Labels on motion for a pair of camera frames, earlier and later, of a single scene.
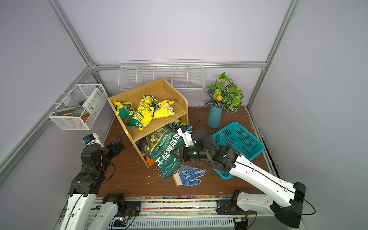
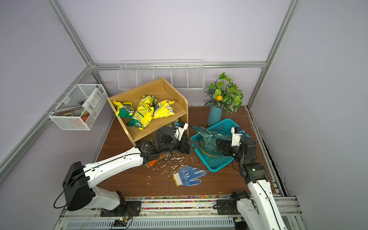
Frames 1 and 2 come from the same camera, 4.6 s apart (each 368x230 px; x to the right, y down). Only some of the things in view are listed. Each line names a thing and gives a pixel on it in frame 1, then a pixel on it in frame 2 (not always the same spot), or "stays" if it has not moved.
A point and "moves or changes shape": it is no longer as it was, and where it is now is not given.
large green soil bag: [162, 146] moves or changes shape
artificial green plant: [224, 94] stays
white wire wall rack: [182, 74] stays
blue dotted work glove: [188, 176] stays
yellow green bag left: [124, 109] stays
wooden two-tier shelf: [158, 87] stays
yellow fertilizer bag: [143, 114] stays
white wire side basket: [79, 109] stays
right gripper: [182, 156] to [227, 144]
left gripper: [115, 151] to [188, 150]
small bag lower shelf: [176, 125] stays
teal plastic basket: [238, 137] moves or changes shape
